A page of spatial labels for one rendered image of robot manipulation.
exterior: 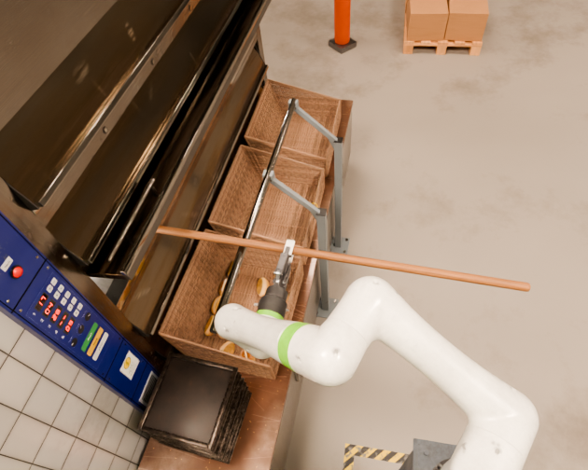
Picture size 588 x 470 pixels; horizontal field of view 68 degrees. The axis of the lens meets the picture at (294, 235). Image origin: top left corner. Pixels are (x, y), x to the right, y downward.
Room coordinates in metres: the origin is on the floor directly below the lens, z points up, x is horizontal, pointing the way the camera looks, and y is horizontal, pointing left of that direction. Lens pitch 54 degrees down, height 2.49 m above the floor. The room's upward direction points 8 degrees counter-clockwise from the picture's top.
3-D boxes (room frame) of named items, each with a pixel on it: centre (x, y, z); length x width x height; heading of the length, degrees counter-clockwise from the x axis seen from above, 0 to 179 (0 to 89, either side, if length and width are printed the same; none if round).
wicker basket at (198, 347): (0.98, 0.29, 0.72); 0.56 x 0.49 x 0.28; 160
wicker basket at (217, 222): (1.54, 0.10, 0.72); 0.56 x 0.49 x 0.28; 161
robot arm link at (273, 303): (0.67, 0.11, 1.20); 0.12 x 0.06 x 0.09; 70
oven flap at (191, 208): (1.62, 0.35, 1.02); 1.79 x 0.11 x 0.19; 161
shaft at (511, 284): (0.91, 0.08, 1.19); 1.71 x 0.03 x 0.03; 70
